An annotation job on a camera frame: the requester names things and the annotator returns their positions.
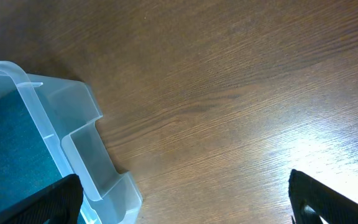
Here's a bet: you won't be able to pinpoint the clear plastic storage bin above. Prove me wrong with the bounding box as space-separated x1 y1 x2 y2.
0 61 142 223

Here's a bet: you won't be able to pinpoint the dark blue jeans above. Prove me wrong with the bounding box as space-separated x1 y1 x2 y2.
0 90 70 212

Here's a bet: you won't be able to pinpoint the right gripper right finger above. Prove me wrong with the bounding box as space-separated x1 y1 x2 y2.
288 169 358 224

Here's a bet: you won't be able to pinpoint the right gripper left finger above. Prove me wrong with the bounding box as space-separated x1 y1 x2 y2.
0 174 83 224

